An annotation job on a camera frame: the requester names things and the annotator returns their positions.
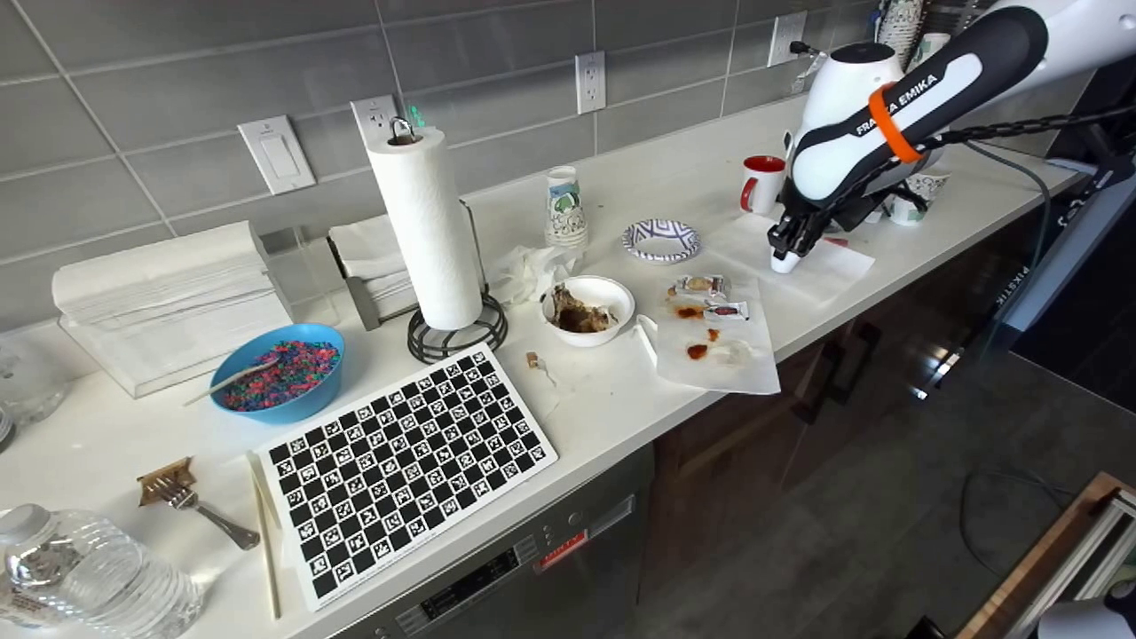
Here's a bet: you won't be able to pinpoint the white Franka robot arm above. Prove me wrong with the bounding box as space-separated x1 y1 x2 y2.
765 0 1136 273

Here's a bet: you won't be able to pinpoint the red white mug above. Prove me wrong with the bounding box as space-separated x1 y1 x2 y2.
738 156 788 213

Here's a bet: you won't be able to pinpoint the clear plastic container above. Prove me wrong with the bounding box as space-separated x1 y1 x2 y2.
0 503 202 639

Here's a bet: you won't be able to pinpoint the white bowl with brown food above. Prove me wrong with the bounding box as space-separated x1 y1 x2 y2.
540 278 635 349

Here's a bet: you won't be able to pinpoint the crumpled clear plastic wrap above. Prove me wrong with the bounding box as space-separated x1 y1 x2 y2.
489 249 556 305

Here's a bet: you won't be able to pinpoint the white plastic bottle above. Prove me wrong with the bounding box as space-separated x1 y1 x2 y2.
547 167 588 254

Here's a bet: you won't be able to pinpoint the blue patterned small dish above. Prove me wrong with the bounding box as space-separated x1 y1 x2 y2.
625 220 702 262

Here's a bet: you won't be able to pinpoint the white paper towel roll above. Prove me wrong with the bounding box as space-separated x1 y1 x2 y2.
365 128 481 330

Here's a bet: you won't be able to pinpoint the metal napkin dispenser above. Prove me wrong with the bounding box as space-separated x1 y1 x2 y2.
330 217 416 330

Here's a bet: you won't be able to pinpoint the stainless dishwasher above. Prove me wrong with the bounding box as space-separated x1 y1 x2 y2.
334 453 654 639

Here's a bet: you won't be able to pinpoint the black white checkerboard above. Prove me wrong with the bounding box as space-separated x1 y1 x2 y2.
259 349 556 607

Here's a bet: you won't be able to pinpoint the blue bowl with sprinkles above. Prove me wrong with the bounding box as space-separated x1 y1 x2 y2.
205 324 343 427

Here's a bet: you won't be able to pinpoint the wooden chopsticks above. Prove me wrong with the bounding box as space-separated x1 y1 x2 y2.
249 453 285 620

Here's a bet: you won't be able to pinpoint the white electric kettle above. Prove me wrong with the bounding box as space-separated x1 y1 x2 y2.
797 44 901 132

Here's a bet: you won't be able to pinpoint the metal fork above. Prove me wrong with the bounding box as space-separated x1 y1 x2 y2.
137 456 259 551

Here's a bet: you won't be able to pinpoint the black wire towel holder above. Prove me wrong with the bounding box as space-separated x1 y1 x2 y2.
403 197 512 363

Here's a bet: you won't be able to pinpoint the white wall outlet right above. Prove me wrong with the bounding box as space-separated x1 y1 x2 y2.
573 52 605 112

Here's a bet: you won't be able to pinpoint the white wall outlet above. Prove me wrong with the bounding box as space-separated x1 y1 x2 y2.
573 52 605 112
351 96 396 148

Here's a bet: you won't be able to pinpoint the white light switch plate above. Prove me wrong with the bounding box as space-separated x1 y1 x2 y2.
237 118 315 195

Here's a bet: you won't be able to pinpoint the wooden frame on floor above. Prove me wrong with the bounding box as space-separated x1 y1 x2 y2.
953 473 1136 639

